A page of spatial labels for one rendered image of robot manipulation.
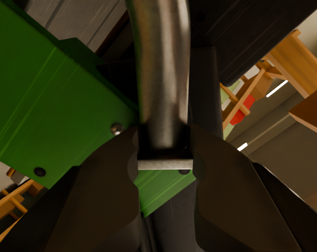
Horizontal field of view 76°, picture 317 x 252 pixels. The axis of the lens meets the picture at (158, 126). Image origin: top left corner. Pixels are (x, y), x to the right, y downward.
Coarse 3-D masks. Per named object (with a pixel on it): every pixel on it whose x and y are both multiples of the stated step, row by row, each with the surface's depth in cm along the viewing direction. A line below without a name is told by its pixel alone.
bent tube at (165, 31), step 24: (144, 0) 9; (168, 0) 9; (144, 24) 9; (168, 24) 9; (144, 48) 10; (168, 48) 10; (144, 72) 10; (168, 72) 10; (144, 96) 11; (168, 96) 11; (144, 120) 12; (168, 120) 11; (144, 144) 13; (168, 144) 12; (144, 168) 12; (168, 168) 12
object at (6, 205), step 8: (24, 184) 500; (32, 184) 526; (40, 184) 541; (16, 192) 480; (32, 192) 537; (0, 200) 443; (8, 200) 463; (16, 200) 468; (0, 208) 444; (8, 208) 454; (24, 208) 469; (0, 216) 436; (16, 216) 485; (0, 240) 402
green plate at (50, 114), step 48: (0, 0) 12; (0, 48) 13; (48, 48) 13; (0, 96) 14; (48, 96) 14; (96, 96) 14; (0, 144) 16; (48, 144) 16; (96, 144) 16; (144, 192) 18
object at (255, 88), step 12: (264, 72) 373; (252, 84) 341; (264, 84) 370; (228, 96) 322; (240, 96) 355; (252, 96) 371; (228, 108) 356; (240, 108) 326; (228, 120) 299; (240, 120) 321; (228, 132) 306
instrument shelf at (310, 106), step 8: (312, 96) 59; (304, 104) 59; (312, 104) 56; (288, 112) 63; (296, 112) 59; (304, 112) 56; (312, 112) 53; (304, 120) 53; (312, 120) 50; (312, 128) 52
